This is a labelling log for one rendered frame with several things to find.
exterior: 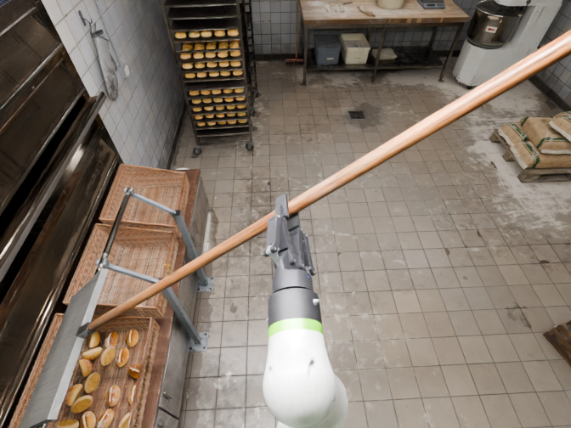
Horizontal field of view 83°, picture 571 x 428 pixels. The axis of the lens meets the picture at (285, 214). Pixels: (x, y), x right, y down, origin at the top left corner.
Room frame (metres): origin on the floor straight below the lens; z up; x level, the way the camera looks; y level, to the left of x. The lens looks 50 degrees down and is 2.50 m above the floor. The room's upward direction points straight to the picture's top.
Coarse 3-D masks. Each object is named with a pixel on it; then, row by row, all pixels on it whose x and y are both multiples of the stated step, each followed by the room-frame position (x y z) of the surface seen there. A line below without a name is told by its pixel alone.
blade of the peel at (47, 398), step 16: (96, 288) 0.61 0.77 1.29; (80, 304) 0.60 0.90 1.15; (96, 304) 0.55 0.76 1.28; (64, 320) 0.57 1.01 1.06; (80, 320) 0.51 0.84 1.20; (64, 336) 0.47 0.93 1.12; (48, 352) 0.43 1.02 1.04; (64, 352) 0.39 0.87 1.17; (48, 368) 0.36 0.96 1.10; (64, 368) 0.33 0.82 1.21; (48, 384) 0.29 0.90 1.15; (64, 384) 0.26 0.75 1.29; (32, 400) 0.25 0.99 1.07; (48, 400) 0.23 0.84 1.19; (32, 416) 0.19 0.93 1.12; (48, 416) 0.16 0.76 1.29
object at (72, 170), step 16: (96, 128) 1.86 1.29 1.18; (80, 144) 1.69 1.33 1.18; (80, 160) 1.53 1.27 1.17; (64, 176) 1.39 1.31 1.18; (64, 192) 1.27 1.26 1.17; (48, 208) 1.14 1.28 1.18; (48, 224) 1.05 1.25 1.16; (32, 240) 0.93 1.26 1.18; (16, 256) 0.83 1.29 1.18; (32, 256) 0.85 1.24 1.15; (16, 272) 0.75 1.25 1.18; (0, 288) 0.67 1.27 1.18; (16, 288) 0.69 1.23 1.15; (0, 304) 0.59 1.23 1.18
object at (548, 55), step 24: (552, 48) 0.47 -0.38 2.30; (504, 72) 0.48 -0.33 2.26; (528, 72) 0.47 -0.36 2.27; (480, 96) 0.47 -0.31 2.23; (432, 120) 0.47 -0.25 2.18; (456, 120) 0.46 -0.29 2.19; (384, 144) 0.48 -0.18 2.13; (408, 144) 0.46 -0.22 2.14; (360, 168) 0.46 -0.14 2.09; (312, 192) 0.46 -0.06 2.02; (240, 240) 0.45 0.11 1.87; (192, 264) 0.45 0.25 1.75; (120, 312) 0.43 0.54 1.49
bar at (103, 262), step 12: (132, 192) 1.28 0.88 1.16; (156, 204) 1.29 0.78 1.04; (120, 216) 1.09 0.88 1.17; (180, 216) 1.29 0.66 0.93; (180, 228) 1.28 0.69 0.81; (108, 240) 0.93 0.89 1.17; (108, 252) 0.87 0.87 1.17; (192, 252) 1.28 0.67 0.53; (96, 264) 0.80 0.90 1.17; (108, 264) 0.81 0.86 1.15; (132, 276) 0.81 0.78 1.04; (144, 276) 0.82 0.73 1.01; (204, 276) 1.29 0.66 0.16; (168, 288) 0.82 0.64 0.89; (204, 288) 1.26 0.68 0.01; (168, 300) 0.80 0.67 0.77; (180, 312) 0.80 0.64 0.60; (192, 324) 0.84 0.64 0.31; (192, 336) 0.80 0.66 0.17; (204, 336) 0.86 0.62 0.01; (192, 348) 0.77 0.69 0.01; (204, 348) 0.77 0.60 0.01
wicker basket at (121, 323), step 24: (48, 336) 0.57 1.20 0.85; (120, 336) 0.66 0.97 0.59; (144, 336) 0.66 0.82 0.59; (96, 360) 0.53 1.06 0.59; (144, 360) 0.49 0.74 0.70; (72, 384) 0.40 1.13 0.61; (120, 384) 0.41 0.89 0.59; (144, 384) 0.40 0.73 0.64; (96, 408) 0.29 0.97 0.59; (120, 408) 0.29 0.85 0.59
